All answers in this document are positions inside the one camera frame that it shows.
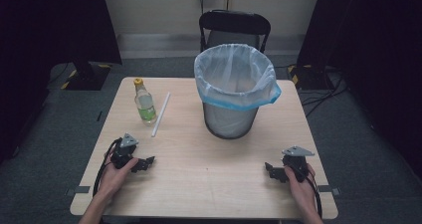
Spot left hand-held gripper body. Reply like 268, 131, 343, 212
109, 132, 140, 170

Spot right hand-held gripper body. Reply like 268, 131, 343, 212
281, 145, 316, 184

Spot person's right hand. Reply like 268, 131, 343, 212
284, 163, 320, 215

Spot person's left hand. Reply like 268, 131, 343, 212
97, 154, 139, 202

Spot grey tape strip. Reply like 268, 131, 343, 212
316, 184, 341, 197
65, 185, 92, 198

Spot white straw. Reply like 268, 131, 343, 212
151, 91, 171, 138

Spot clear bottle with yellow cap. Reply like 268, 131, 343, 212
133, 78, 158, 125

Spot metal mesh trash can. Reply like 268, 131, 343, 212
201, 101, 260, 140

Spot black stand base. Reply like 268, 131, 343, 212
287, 64, 333, 92
60, 62, 112, 92

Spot pale blue trash bag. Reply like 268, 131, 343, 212
193, 43, 283, 112

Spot dark curtain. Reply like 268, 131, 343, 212
0, 0, 123, 165
296, 0, 422, 178

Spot black folding chair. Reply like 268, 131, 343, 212
198, 9, 272, 55

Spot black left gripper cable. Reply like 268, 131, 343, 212
93, 137, 123, 197

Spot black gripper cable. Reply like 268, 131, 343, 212
93, 137, 123, 197
306, 173, 323, 219

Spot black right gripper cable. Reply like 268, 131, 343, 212
306, 173, 323, 219

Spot black floor cables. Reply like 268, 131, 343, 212
300, 69, 350, 117

